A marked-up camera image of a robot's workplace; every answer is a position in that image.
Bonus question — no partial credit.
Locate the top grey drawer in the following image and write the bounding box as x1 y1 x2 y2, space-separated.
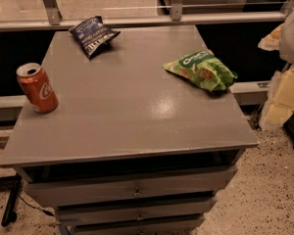
24 165 237 207

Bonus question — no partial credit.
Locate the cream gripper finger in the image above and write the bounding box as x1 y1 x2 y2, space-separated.
258 23 283 51
260 65 294 130

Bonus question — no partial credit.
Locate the metal railing frame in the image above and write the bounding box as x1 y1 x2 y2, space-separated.
0 0 294 31

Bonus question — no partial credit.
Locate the black floor cable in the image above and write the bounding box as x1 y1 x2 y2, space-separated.
0 172 55 217

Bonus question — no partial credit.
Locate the blue chip bag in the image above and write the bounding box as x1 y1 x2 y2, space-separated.
69 16 120 59

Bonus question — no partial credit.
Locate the black stand leg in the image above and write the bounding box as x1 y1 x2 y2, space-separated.
1 174 22 227

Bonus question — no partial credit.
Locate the green rice chip bag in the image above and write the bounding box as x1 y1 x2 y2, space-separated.
163 49 237 92

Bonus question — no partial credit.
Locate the grey drawer cabinet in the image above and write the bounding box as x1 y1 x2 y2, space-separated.
0 24 260 235

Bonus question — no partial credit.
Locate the red coke can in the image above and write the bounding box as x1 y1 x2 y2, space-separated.
17 63 58 114

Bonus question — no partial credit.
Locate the middle grey drawer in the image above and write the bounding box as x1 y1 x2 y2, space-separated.
56 197 217 226

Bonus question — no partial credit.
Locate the bottom grey drawer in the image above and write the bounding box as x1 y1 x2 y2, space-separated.
73 214 204 235

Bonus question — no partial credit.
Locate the grey drawer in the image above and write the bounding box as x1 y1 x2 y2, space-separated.
73 214 204 235
56 197 217 226
24 165 237 207

